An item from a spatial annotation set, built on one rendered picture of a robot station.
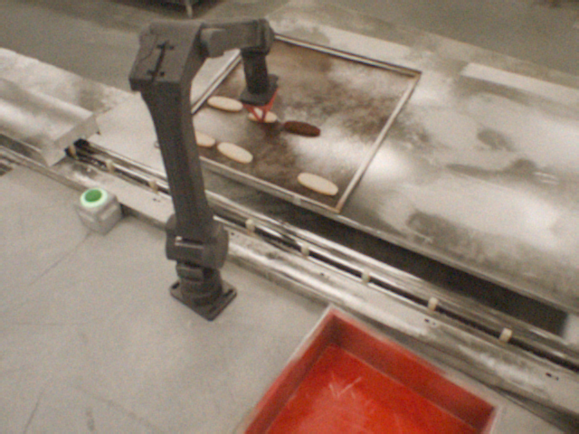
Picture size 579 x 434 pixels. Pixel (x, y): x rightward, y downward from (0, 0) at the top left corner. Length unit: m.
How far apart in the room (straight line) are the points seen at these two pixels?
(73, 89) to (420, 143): 1.09
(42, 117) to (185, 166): 0.73
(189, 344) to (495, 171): 0.75
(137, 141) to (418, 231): 0.81
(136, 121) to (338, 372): 0.94
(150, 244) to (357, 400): 0.56
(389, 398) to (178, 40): 0.68
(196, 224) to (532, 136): 0.81
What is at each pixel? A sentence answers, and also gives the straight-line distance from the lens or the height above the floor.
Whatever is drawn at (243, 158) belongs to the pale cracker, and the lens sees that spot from 1.23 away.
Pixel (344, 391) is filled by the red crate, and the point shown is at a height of 0.82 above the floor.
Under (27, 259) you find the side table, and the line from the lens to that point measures 1.26.
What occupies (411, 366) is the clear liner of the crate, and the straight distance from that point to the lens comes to 0.90.
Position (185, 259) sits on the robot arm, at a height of 0.95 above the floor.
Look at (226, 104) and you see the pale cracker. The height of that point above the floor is 0.93.
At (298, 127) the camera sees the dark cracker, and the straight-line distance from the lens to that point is 1.27.
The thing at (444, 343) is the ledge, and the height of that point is 0.86.
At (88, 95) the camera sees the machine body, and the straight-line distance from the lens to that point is 1.73.
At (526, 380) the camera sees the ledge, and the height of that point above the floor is 0.86.
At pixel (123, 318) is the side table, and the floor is 0.82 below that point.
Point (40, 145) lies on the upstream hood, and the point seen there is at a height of 0.92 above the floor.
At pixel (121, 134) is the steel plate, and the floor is 0.82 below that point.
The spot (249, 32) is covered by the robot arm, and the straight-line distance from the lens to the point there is 1.07.
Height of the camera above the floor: 1.69
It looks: 46 degrees down
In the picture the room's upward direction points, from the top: 1 degrees counter-clockwise
